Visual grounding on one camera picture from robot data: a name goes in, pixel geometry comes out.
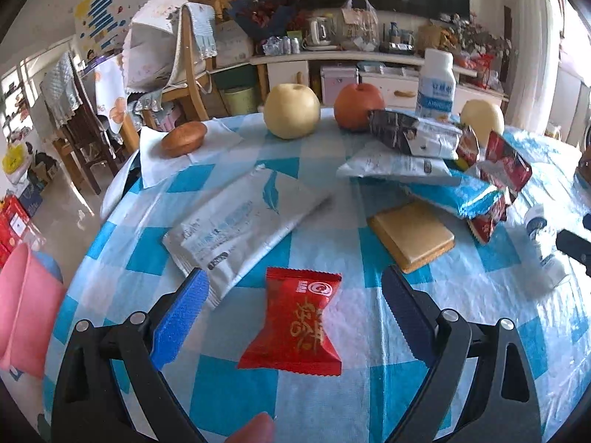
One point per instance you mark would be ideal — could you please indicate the green waste bin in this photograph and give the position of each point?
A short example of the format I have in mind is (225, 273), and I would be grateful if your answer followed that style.
(240, 100)

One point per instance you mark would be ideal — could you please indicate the blue white checkered tablecloth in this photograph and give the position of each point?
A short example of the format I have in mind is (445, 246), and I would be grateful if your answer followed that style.
(127, 268)

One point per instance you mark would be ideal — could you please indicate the dark flower bouquet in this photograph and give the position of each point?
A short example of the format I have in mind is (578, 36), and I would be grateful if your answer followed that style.
(262, 19)

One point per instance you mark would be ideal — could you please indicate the cream tv cabinet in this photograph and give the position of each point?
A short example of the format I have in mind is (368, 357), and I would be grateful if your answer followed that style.
(396, 76)

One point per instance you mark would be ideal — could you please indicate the pink storage box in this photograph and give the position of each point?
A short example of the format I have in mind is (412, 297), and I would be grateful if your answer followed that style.
(334, 78)

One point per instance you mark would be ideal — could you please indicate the red crumpled snack bag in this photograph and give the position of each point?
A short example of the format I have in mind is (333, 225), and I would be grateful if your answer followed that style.
(506, 169)

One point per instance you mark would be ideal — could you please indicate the blue cartoon snack bag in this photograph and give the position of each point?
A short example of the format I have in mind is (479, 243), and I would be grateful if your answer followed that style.
(471, 198)

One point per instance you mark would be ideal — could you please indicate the square tan biscuit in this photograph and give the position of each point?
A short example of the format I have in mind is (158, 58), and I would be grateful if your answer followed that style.
(412, 234)

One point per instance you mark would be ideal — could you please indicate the brown muffin cake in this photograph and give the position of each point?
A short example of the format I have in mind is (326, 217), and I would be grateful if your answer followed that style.
(185, 139)

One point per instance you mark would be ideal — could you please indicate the dark wooden dining chair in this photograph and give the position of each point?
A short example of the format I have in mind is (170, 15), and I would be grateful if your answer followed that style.
(77, 124)

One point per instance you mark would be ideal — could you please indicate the red gift boxes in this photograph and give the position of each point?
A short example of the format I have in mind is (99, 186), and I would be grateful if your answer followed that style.
(15, 227)

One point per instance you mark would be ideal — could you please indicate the yellow pear left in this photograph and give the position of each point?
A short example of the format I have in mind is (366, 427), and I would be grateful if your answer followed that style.
(291, 111)

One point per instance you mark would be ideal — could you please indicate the white foil pouch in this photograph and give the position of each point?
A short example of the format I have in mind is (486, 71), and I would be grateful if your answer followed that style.
(377, 161)

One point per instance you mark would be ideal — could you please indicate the red snack packet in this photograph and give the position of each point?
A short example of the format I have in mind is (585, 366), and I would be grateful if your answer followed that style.
(293, 337)

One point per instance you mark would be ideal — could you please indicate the upright white yogurt bottle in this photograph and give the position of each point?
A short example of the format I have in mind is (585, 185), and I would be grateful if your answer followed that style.
(436, 86)

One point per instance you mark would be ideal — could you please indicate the red apple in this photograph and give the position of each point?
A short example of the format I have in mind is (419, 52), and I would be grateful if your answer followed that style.
(353, 104)

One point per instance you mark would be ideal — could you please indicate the yellow pear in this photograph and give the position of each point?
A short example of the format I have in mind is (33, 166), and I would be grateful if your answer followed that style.
(291, 111)
(484, 118)

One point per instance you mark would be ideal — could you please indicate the person's left hand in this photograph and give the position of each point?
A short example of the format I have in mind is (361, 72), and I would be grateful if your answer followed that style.
(259, 430)

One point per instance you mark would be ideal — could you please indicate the wooden chair with cloths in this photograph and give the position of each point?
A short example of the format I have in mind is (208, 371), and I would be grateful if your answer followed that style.
(166, 52)

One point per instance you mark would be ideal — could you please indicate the white electric kettle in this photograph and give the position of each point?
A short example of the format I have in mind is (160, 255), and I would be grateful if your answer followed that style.
(320, 34)

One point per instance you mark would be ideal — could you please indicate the yellow red snack bag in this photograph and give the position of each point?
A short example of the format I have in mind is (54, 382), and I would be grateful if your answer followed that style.
(468, 149)

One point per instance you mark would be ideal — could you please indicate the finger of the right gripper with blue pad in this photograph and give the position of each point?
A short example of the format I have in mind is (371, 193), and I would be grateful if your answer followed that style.
(575, 247)
(587, 221)

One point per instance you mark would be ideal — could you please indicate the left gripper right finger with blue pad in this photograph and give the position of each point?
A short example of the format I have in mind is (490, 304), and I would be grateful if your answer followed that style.
(502, 403)

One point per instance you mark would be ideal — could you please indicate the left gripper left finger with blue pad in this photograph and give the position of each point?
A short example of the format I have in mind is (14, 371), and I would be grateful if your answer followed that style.
(87, 403)

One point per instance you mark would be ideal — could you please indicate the white paper napkin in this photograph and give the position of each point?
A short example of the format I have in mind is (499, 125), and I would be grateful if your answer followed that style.
(156, 167)

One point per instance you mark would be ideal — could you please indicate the yellow pear right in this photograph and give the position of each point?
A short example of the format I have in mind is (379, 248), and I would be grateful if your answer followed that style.
(484, 118)

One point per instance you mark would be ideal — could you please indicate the clear plastic bag on cabinet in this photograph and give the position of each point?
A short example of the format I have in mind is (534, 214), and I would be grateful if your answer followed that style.
(359, 27)

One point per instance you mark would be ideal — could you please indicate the white grey wipes pouch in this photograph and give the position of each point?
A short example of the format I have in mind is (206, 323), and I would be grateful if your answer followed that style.
(229, 233)

